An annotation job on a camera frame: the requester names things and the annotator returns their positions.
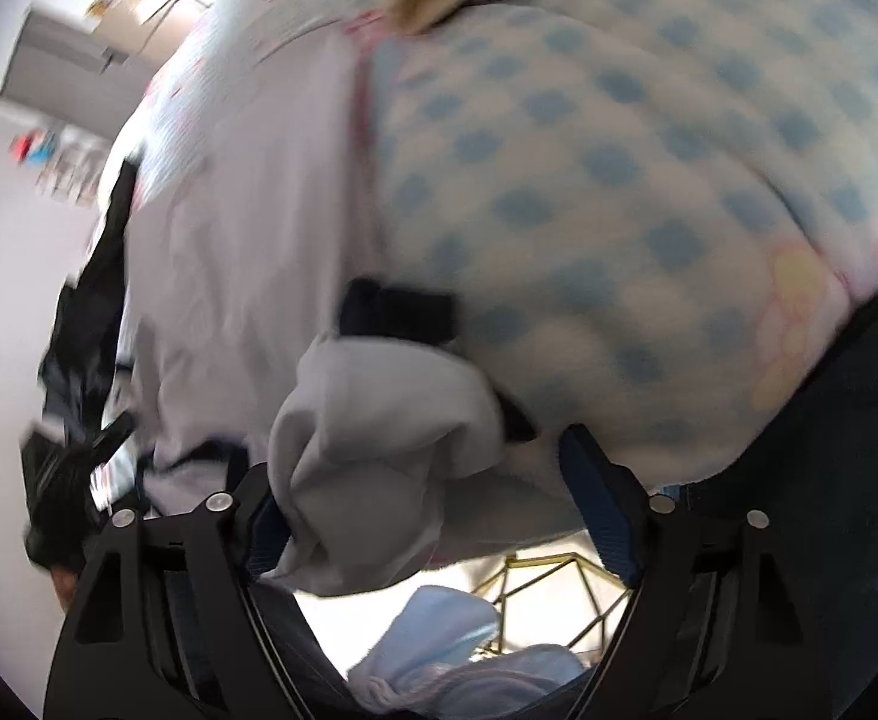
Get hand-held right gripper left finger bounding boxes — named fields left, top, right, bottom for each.
left=41, top=461, right=350, bottom=720

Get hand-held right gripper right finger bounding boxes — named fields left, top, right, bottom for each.
left=559, top=424, right=834, bottom=720

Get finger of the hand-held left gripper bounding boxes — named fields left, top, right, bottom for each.
left=86, top=412, right=140, bottom=466

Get light grey sweatshirt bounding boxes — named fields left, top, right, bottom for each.
left=120, top=30, right=590, bottom=601

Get black clothes pile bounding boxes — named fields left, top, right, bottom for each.
left=38, top=157, right=144, bottom=428

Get light blue towel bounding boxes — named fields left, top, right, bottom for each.
left=345, top=585, right=586, bottom=720

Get person's blue jeans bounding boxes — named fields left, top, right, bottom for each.
left=244, top=277, right=878, bottom=720

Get blue checkered printed blanket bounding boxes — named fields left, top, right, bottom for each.
left=94, top=0, right=878, bottom=488

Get grey door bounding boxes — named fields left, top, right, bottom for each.
left=0, top=7, right=155, bottom=136

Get gold wire basket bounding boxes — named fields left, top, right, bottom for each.
left=469, top=551, right=635, bottom=661

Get colourful wall stickers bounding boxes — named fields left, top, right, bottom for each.
left=8, top=124, right=106, bottom=203

